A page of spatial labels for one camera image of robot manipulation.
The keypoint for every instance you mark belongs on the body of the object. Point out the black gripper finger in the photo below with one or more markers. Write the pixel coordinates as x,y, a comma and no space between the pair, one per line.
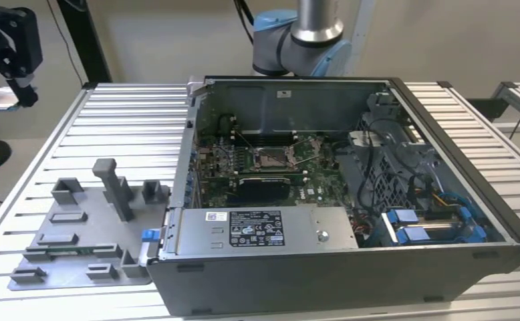
25,90

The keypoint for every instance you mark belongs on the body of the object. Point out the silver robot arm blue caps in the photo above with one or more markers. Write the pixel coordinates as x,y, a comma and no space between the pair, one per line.
306,36

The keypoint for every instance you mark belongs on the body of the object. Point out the black RAM slot bank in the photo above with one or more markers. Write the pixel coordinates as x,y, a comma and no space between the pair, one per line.
268,135

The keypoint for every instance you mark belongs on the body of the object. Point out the CPU socket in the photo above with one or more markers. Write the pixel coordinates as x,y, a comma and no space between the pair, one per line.
271,160

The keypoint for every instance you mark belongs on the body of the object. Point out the grey plastic parts rack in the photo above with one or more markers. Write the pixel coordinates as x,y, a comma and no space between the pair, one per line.
95,214

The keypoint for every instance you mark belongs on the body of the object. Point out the green RAM stick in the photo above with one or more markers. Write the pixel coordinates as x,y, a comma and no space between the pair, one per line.
73,249

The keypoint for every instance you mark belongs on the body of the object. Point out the blue case latch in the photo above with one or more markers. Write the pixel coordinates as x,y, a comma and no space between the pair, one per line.
151,234

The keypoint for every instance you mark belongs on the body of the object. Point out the thin metal locking lever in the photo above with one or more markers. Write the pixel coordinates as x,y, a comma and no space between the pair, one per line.
311,148

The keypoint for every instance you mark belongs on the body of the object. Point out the green motherboard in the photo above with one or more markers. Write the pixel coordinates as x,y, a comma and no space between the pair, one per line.
322,180

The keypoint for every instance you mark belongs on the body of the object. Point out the silver power supply with label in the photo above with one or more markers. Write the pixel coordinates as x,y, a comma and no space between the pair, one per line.
295,230

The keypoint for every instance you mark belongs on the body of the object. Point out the open black PC case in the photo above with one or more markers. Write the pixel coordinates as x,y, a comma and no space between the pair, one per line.
286,284

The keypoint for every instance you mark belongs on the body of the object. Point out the grey metal drive cage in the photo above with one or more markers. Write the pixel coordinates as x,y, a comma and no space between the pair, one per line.
388,187

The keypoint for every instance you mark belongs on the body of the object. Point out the blue disk carrier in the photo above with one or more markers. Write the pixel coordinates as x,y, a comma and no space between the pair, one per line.
414,234
402,215

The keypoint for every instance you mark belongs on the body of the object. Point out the black metal upright post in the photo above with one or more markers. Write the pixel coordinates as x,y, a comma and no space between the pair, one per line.
89,50

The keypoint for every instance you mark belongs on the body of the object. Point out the black corner bracket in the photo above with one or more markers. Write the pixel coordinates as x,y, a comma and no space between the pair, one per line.
487,108

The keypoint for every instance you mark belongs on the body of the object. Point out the blue plastic bay bracket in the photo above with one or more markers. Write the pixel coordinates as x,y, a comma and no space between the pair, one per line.
474,224

